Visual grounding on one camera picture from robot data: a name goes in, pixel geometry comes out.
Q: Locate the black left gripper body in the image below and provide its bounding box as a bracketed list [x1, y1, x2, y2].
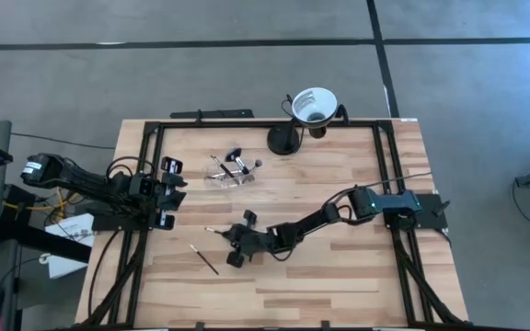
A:
[153, 155, 188, 231]

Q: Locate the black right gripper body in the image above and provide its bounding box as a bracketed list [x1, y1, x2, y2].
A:
[225, 209, 269, 269]

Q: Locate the clear acrylic brush organizer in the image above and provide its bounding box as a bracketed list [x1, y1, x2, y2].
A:
[202, 154, 258, 190]

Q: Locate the black bar device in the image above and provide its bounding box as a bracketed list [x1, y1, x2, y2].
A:
[169, 108, 256, 120]

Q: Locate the black gooseneck desk lamp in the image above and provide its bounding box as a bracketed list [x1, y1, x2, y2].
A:
[266, 86, 350, 156]

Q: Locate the white paper sheet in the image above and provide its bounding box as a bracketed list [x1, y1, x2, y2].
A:
[43, 211, 97, 280]

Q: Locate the black stand beam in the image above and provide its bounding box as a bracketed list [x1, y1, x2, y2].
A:
[0, 183, 92, 264]

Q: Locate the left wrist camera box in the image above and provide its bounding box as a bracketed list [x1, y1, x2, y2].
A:
[129, 173, 156, 198]

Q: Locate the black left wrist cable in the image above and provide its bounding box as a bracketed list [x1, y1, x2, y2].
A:
[105, 155, 156, 179]

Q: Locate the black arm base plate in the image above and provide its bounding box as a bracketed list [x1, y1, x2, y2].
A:
[386, 192, 450, 231]
[90, 207, 156, 233]

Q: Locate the black aluminium table frame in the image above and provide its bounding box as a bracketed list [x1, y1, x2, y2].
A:
[57, 118, 473, 331]

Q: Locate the black power cable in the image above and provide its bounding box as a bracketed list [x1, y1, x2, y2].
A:
[86, 228, 124, 319]

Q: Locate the yellow cable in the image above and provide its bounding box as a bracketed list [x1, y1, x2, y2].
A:
[2, 191, 85, 213]

